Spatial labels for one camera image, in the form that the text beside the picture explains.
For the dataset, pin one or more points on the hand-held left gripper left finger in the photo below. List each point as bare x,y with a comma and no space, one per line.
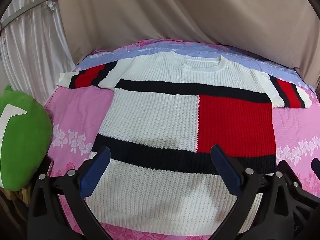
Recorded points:
96,171

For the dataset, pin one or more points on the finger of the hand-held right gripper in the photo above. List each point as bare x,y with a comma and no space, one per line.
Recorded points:
316,165
285,173

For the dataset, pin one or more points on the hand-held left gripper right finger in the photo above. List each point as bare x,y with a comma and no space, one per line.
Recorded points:
226,171

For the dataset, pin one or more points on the white red black knit sweater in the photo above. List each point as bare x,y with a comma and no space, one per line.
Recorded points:
150,120

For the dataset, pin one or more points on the pink floral blanket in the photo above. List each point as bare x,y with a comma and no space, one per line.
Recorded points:
75,110

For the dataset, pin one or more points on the green cushion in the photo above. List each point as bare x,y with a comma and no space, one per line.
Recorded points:
27,140

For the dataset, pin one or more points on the wicker basket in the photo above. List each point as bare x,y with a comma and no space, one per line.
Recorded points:
16,198

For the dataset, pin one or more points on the white satin curtain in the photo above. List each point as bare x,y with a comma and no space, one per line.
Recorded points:
32,55

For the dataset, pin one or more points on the beige draped cloth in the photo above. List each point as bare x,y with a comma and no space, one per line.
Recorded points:
175,12

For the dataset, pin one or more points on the metal rod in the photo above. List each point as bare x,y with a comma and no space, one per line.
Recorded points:
25,11

